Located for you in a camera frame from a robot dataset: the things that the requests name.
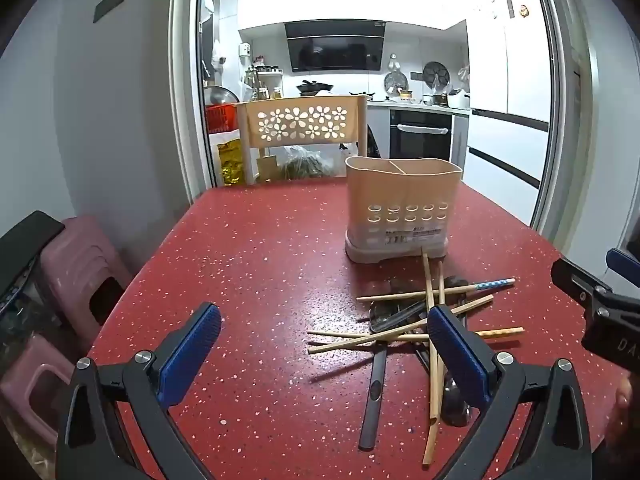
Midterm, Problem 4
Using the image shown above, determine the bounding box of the black range hood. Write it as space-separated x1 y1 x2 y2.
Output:
285 20 388 73

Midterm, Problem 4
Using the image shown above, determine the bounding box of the bag of green vegetables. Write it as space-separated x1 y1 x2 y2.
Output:
280 145 333 179

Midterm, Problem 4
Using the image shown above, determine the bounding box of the black flat device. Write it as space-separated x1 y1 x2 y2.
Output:
0 210 67 311

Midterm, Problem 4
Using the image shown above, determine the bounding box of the round divided hanging tray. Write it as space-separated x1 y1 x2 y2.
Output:
422 61 451 92

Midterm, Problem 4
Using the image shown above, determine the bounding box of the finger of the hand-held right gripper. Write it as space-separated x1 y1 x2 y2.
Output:
606 249 640 277
551 258 613 318

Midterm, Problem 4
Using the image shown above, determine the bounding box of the blue patterned tip chopstick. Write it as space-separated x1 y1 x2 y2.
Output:
356 277 517 303

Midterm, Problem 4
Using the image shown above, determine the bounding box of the pink plastic stool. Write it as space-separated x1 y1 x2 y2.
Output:
0 335 81 453
40 216 133 341

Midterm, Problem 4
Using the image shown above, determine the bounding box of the black wok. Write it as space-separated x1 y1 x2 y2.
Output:
296 80 335 97

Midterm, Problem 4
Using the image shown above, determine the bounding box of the white spice rack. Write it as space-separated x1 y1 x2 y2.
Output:
248 62 286 101

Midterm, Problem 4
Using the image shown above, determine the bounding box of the yellow oil bottle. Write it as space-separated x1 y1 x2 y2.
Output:
216 139 247 187

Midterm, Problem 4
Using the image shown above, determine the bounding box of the person's right hand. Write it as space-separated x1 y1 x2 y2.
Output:
612 375 640 441

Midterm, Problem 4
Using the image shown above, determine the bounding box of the dark wall switch panel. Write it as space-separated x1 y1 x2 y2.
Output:
92 0 128 24

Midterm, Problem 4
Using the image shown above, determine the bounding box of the beige flower cutout trolley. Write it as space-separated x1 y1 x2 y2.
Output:
235 95 368 186

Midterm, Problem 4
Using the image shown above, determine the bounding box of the grey sliding door frame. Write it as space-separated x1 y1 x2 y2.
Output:
167 0 601 261

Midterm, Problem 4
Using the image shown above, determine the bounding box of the black built-in oven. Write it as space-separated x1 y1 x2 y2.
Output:
389 109 453 160

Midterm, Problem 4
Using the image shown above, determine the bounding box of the white refrigerator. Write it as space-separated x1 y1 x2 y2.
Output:
462 0 556 191

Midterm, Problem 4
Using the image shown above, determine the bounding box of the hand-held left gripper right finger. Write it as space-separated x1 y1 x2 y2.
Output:
427 305 593 480

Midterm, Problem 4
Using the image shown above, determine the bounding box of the red plastic basket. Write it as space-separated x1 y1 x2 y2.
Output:
206 104 240 134

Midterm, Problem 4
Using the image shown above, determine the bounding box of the beige plastic utensil holder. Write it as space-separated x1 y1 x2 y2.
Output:
344 156 463 264

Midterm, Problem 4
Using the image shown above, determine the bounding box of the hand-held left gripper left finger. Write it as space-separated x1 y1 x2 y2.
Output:
56 302 222 480

